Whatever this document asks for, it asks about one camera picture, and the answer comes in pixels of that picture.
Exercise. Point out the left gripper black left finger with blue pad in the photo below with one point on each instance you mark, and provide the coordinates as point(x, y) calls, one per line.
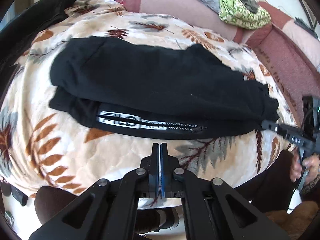
point(106, 210)

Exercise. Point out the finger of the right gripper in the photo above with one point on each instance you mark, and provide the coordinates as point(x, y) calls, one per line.
point(289, 133)

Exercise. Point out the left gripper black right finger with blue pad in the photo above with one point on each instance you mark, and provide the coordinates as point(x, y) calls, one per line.
point(211, 208)

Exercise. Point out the black track pants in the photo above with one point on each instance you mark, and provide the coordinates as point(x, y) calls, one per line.
point(155, 92)

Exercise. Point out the person's right hand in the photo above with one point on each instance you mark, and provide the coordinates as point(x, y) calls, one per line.
point(311, 164)

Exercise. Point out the pink maroon bed cover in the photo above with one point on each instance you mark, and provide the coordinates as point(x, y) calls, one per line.
point(287, 51)

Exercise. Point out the leaf patterned beige blanket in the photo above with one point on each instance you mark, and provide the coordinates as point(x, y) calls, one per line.
point(41, 146)

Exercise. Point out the dark grey cloth on blanket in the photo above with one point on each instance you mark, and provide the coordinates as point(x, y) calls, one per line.
point(251, 5)

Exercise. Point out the green patterned folded blanket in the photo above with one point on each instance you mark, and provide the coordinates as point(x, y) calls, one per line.
point(235, 13)

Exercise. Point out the black garment at bed edge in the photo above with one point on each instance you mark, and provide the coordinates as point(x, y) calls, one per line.
point(17, 35)

